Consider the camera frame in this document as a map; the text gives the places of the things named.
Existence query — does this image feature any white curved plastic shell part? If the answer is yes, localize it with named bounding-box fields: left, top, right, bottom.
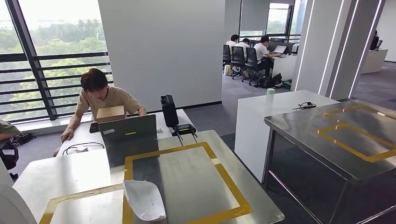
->
left=122, top=179, right=167, bottom=222
left=0, top=182, right=38, bottom=224

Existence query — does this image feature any steel workbench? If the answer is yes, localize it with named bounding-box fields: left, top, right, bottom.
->
left=12, top=130, right=285, bottom=224

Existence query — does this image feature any white desk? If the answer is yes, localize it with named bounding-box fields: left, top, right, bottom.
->
left=56, top=109, right=196, bottom=158
left=234, top=90, right=341, bottom=183
left=271, top=54, right=297, bottom=82

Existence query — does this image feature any black device with antennas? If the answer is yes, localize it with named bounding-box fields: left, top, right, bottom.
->
left=168, top=123, right=198, bottom=147

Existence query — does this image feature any grey laptop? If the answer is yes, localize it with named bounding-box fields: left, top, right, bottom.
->
left=98, top=114, right=159, bottom=151

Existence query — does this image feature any black office chair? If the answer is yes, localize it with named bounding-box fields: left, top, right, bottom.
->
left=0, top=140, right=20, bottom=181
left=230, top=45, right=247, bottom=80
left=222, top=44, right=233, bottom=67
left=241, top=47, right=263, bottom=86

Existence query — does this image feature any white green bottle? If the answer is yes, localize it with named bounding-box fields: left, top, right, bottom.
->
left=265, top=88, right=276, bottom=107

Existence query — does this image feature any black backpack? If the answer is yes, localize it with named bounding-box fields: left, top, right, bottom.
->
left=254, top=73, right=283, bottom=89

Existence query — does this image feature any person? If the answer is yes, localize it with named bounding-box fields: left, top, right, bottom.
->
left=52, top=68, right=148, bottom=158
left=253, top=35, right=282, bottom=78
left=0, top=119, right=21, bottom=141
left=235, top=38, right=251, bottom=78
left=226, top=34, right=240, bottom=47
left=369, top=30, right=381, bottom=51

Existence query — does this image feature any brown cardboard box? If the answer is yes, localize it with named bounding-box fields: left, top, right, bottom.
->
left=96, top=105, right=126, bottom=124

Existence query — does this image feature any stainless steel table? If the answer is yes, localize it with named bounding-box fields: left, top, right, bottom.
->
left=263, top=99, right=396, bottom=224

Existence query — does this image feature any black headset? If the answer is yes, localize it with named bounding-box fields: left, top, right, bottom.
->
left=292, top=101, right=317, bottom=111

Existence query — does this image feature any black window railing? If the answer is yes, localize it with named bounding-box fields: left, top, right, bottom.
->
left=0, top=51, right=113, bottom=123

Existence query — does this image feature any black bag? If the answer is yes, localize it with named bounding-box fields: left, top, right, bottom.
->
left=12, top=132, right=37, bottom=147

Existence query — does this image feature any white counter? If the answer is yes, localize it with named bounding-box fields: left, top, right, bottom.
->
left=361, top=49, right=389, bottom=75

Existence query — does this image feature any black cable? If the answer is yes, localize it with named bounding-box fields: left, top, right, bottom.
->
left=62, top=141, right=105, bottom=156

